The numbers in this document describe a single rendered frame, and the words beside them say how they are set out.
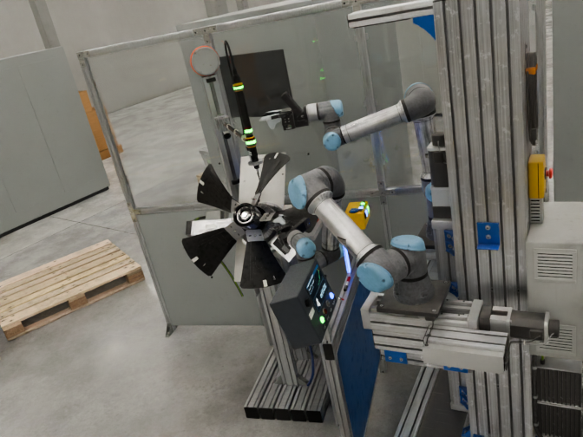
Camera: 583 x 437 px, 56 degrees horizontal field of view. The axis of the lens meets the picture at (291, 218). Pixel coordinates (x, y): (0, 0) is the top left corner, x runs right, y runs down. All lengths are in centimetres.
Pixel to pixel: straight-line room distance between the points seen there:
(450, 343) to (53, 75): 688
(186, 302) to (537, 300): 261
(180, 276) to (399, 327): 216
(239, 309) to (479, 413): 193
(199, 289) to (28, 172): 438
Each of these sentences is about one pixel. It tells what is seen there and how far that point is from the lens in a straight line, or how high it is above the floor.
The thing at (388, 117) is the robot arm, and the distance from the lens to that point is 227.
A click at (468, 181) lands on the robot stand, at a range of 197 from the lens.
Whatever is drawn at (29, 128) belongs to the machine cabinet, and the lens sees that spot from 787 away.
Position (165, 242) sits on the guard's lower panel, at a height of 74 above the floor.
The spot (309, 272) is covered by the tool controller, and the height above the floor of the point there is 125.
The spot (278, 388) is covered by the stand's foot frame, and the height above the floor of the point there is 8.
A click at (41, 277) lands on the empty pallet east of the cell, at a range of 566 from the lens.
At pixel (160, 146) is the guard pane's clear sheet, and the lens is 357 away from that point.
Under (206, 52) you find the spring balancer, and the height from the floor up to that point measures 192.
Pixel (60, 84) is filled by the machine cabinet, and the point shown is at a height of 159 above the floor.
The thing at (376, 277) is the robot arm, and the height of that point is 122.
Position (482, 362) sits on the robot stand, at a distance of 195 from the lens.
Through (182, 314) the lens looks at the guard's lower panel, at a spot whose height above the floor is 15.
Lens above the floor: 214
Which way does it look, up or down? 22 degrees down
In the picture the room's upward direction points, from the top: 12 degrees counter-clockwise
